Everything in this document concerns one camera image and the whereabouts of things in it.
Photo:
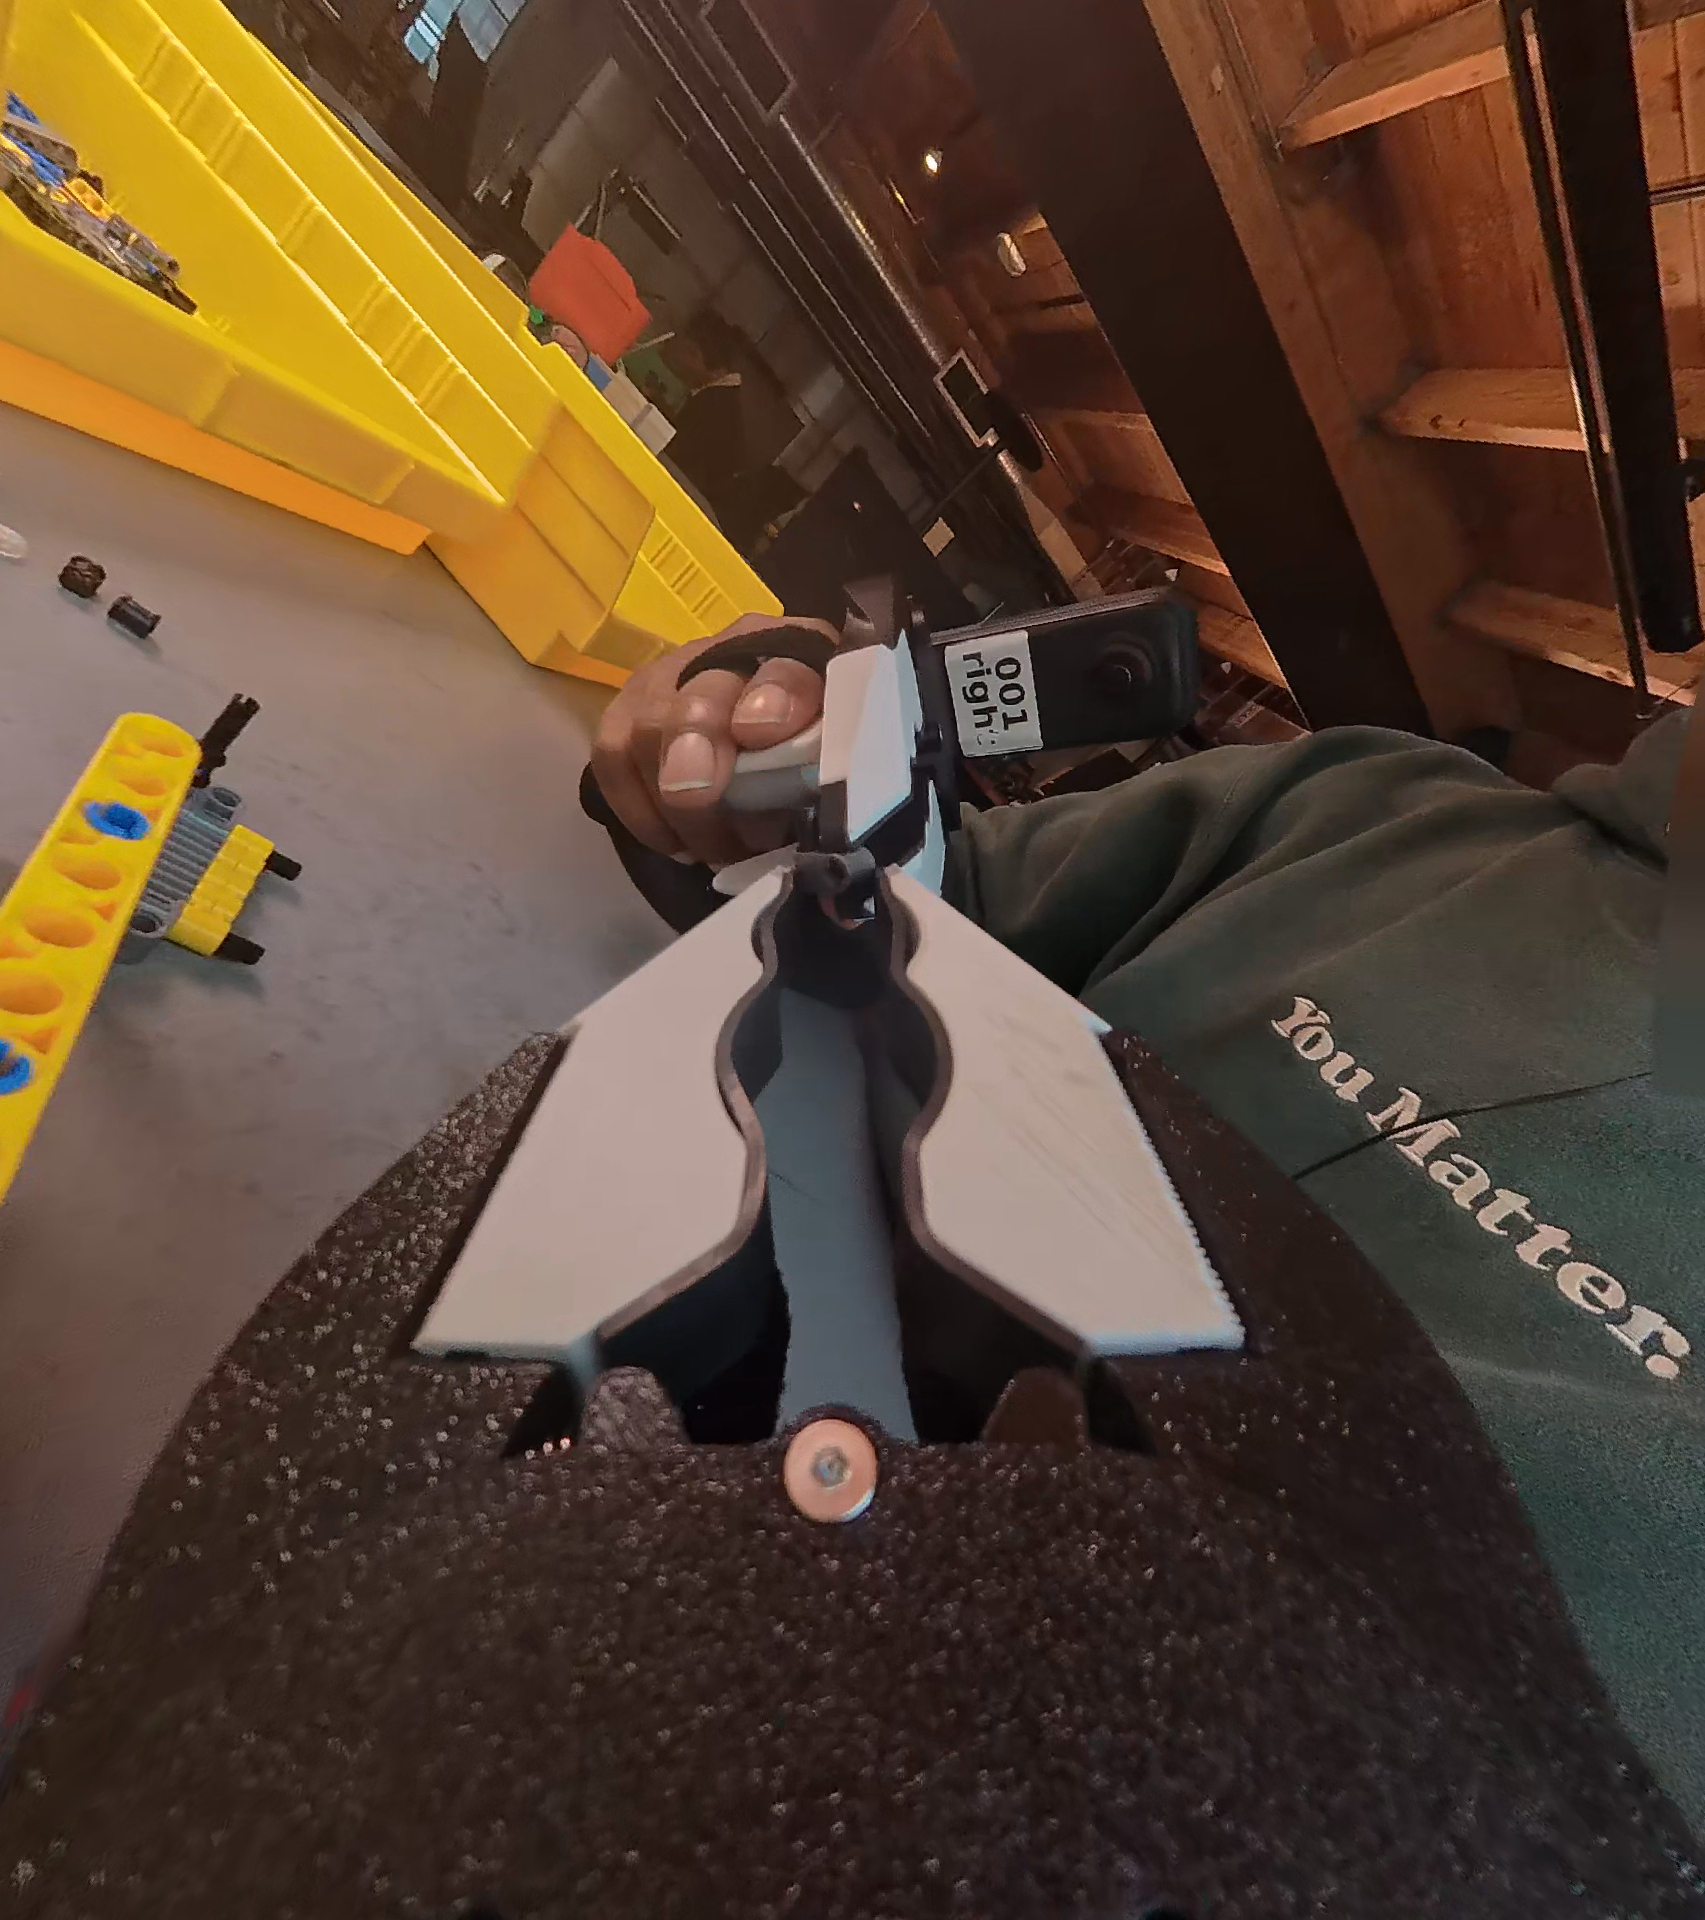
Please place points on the red orange container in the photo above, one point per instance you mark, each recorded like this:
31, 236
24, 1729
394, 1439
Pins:
589, 292

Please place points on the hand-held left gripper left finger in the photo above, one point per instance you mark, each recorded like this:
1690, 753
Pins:
598, 1170

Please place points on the yellow grey lego arm assembly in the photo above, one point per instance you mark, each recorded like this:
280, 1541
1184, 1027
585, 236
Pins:
835, 900

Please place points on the grey grille yellow lego subassembly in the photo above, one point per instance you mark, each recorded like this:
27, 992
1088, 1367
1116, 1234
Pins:
201, 885

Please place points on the person's right hand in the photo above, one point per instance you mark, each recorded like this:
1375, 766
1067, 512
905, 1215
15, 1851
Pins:
644, 750

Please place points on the heap of lego parts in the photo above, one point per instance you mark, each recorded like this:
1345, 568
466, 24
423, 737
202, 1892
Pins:
87, 224

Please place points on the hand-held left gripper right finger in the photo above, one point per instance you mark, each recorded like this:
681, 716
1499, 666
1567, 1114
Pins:
1063, 1170

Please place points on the yellow black lego robot build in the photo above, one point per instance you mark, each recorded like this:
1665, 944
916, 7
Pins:
27, 990

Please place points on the paned window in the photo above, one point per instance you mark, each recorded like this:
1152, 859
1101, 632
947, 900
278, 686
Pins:
462, 31

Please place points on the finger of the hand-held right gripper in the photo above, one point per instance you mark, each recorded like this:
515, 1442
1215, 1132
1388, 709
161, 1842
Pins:
868, 734
925, 840

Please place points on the yellow plastic parts bin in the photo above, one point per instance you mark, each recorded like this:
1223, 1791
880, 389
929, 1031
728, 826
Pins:
267, 300
598, 571

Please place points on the person's green sweatshirt torso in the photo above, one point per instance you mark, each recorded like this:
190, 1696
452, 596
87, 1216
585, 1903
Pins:
1542, 1500

